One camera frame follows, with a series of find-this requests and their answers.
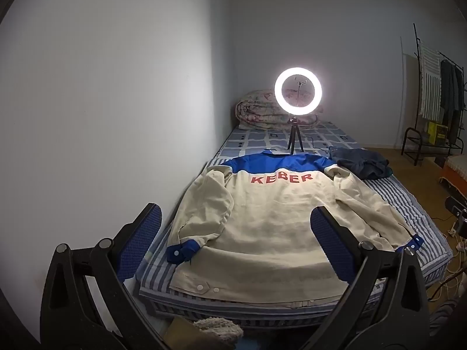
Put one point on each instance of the dark blue clothes pile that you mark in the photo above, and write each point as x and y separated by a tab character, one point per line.
361	162

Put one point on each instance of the grey striped cloth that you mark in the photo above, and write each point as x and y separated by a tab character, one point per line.
443	317

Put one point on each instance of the beige and blue jacket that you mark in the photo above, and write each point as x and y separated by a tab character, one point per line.
270	226

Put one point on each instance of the brown cardboard piece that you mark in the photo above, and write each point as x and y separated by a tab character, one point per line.
178	333

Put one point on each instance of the black clothes rack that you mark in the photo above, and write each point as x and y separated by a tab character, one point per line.
415	32

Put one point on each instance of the yellow box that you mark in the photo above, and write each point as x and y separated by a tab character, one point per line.
437	133

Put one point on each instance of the blue checked bed sheet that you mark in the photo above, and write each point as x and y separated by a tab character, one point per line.
255	140

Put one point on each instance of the orange covered stool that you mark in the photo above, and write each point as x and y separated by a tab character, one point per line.
452	175

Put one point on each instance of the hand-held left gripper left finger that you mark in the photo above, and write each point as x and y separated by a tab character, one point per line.
144	237

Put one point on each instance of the rolled floral quilt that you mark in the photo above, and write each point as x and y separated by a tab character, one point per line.
255	113

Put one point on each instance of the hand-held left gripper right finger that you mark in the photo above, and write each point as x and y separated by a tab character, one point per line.
330	244

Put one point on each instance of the striped bed mattress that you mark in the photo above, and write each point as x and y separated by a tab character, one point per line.
396	194

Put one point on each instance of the fluffy beige slipper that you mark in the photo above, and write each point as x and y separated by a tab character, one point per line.
219	330

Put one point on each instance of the small black tripod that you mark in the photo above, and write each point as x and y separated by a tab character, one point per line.
295	135

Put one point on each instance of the dark hanging clothes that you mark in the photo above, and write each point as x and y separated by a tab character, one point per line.
450	91

